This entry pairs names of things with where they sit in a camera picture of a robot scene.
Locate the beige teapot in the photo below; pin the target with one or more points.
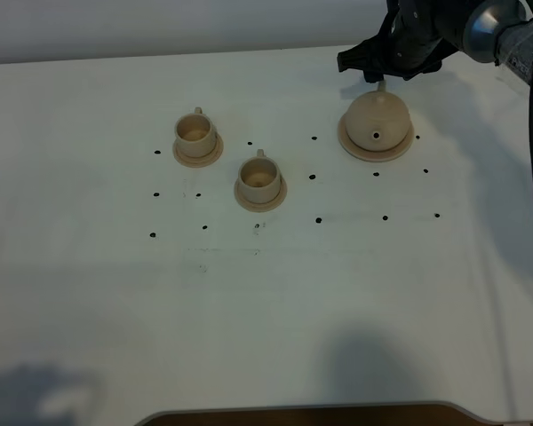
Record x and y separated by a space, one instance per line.
377 120

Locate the beige teapot saucer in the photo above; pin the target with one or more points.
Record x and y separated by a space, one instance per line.
373 156

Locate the beige near teacup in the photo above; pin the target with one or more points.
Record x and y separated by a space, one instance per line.
259 179

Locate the beige far teacup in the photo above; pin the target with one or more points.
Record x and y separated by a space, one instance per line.
195 135

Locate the beige teacup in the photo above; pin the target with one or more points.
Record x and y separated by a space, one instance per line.
195 135
259 179

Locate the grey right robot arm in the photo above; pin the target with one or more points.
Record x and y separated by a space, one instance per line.
500 34

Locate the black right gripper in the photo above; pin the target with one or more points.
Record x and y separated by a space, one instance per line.
416 36

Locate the beige far cup saucer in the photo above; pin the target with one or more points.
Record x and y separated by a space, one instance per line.
200 161

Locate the beige near cup saucer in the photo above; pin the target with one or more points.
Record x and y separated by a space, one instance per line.
259 207

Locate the beige cup saucer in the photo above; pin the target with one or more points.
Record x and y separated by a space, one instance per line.
259 207
200 161

